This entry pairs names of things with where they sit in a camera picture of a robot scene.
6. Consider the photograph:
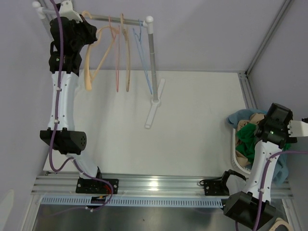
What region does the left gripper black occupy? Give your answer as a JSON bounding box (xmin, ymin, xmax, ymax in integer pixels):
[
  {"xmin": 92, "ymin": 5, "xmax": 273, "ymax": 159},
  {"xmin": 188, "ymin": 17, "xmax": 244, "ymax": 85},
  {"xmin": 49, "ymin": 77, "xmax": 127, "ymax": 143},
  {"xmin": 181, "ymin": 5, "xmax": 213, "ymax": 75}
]
[{"xmin": 69, "ymin": 14, "xmax": 98, "ymax": 51}]

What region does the pink wire hanger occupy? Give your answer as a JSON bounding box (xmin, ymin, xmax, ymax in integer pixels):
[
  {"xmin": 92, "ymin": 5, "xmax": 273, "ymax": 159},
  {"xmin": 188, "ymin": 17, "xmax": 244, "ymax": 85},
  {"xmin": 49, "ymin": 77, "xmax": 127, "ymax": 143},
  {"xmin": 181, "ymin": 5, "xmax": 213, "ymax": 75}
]
[{"xmin": 108, "ymin": 16, "xmax": 120, "ymax": 92}]

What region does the cream hanger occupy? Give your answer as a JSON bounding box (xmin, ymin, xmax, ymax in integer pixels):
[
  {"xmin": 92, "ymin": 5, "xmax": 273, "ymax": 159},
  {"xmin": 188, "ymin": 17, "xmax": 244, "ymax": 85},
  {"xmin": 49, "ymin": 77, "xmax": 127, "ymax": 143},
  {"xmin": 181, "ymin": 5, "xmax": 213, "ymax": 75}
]
[{"xmin": 84, "ymin": 16, "xmax": 119, "ymax": 91}]

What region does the beige wooden hanger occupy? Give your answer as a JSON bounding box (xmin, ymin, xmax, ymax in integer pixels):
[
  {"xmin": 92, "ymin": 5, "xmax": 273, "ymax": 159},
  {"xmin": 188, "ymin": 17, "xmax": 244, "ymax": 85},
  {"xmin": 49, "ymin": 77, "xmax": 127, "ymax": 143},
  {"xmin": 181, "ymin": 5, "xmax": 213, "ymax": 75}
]
[{"xmin": 120, "ymin": 13, "xmax": 131, "ymax": 92}]

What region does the blue wire hanger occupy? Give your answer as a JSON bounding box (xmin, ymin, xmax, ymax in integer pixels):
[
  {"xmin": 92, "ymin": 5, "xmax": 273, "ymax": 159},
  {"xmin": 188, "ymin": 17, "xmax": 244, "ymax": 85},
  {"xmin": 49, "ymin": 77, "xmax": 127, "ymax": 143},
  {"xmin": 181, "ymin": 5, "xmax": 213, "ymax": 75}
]
[{"xmin": 133, "ymin": 20, "xmax": 153, "ymax": 95}]

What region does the grey blue t shirt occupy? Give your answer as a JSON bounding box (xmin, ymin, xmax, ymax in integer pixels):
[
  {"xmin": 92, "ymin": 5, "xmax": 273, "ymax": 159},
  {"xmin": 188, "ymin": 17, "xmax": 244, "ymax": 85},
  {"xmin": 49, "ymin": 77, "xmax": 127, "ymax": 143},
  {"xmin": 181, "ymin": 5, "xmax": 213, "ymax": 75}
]
[{"xmin": 227, "ymin": 109, "xmax": 289, "ymax": 186}]

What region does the green t shirt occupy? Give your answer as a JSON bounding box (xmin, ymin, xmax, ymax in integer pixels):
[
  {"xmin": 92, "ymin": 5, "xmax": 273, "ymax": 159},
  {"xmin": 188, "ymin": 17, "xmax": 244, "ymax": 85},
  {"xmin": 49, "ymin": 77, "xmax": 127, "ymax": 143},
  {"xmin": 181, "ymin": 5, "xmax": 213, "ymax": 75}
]
[{"xmin": 235, "ymin": 123, "xmax": 257, "ymax": 164}]

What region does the beige t shirt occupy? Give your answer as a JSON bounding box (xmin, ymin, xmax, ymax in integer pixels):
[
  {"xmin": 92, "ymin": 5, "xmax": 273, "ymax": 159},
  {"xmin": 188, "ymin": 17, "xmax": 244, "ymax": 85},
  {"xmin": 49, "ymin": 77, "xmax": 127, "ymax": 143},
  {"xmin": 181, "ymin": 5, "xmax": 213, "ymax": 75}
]
[{"xmin": 235, "ymin": 113, "xmax": 265, "ymax": 167}]

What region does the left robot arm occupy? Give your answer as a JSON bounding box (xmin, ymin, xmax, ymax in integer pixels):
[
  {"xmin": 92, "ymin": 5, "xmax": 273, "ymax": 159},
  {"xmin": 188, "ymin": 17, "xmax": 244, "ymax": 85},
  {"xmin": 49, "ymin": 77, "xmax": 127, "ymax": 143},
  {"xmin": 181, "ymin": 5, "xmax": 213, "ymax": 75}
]
[{"xmin": 39, "ymin": 16, "xmax": 118, "ymax": 195}]

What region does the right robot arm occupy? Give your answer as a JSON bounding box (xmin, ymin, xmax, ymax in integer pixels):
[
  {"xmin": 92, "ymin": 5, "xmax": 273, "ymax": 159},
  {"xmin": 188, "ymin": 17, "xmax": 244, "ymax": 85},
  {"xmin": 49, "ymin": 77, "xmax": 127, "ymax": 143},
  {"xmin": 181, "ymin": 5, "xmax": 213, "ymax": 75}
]
[{"xmin": 200, "ymin": 103, "xmax": 297, "ymax": 231}]

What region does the wooden hanger on floor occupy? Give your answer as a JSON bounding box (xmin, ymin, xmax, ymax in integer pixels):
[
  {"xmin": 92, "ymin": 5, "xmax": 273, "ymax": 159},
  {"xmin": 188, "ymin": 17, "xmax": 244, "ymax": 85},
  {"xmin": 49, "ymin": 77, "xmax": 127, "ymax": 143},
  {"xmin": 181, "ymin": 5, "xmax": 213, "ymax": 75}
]
[{"xmin": 269, "ymin": 218, "xmax": 294, "ymax": 231}]

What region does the metal clothes rack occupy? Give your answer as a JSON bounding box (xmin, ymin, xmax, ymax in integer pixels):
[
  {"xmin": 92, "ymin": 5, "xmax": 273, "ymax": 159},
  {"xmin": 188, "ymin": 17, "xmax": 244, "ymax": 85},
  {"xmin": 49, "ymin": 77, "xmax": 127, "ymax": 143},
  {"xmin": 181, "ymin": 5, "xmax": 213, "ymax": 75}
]
[{"xmin": 31, "ymin": 1, "xmax": 167, "ymax": 129}]

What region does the white laundry basket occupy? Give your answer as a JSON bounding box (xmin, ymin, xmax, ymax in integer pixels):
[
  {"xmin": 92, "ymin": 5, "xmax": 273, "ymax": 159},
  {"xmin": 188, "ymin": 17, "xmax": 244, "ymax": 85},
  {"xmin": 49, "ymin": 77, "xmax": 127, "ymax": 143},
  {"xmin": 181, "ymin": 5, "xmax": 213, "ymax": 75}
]
[{"xmin": 231, "ymin": 129, "xmax": 251, "ymax": 177}]

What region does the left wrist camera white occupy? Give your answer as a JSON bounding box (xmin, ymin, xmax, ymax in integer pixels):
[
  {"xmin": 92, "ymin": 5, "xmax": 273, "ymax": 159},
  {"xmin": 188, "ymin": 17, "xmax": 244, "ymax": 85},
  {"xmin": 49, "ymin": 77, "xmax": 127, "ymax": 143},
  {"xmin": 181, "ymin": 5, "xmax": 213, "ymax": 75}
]
[{"xmin": 59, "ymin": 0, "xmax": 83, "ymax": 23}]

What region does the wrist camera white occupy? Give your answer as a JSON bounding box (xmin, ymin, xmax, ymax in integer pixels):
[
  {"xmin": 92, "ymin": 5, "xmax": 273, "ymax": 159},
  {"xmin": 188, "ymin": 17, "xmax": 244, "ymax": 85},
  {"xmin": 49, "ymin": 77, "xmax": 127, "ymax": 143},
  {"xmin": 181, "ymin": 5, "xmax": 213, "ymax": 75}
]
[
  {"xmin": 288, "ymin": 118, "xmax": 308, "ymax": 138},
  {"xmin": 59, "ymin": 0, "xmax": 83, "ymax": 23}
]

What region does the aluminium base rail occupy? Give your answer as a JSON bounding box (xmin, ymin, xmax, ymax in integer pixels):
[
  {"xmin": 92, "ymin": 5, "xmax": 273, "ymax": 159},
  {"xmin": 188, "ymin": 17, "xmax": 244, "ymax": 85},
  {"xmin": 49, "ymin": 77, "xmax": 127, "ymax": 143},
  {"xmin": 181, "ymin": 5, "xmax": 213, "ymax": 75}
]
[{"xmin": 31, "ymin": 175, "xmax": 293, "ymax": 199}]

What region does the slotted cable duct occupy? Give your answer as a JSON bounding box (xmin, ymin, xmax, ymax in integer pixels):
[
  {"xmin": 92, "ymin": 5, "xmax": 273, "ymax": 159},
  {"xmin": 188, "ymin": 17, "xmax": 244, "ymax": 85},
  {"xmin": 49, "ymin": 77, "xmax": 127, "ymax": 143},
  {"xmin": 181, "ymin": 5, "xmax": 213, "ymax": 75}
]
[{"xmin": 41, "ymin": 195, "xmax": 223, "ymax": 208}]

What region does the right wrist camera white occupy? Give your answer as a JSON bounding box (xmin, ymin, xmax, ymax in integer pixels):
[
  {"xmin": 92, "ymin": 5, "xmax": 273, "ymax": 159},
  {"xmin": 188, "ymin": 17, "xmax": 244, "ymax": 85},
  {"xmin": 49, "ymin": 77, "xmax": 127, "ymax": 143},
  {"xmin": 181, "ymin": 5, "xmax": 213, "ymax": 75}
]
[{"xmin": 288, "ymin": 118, "xmax": 308, "ymax": 138}]

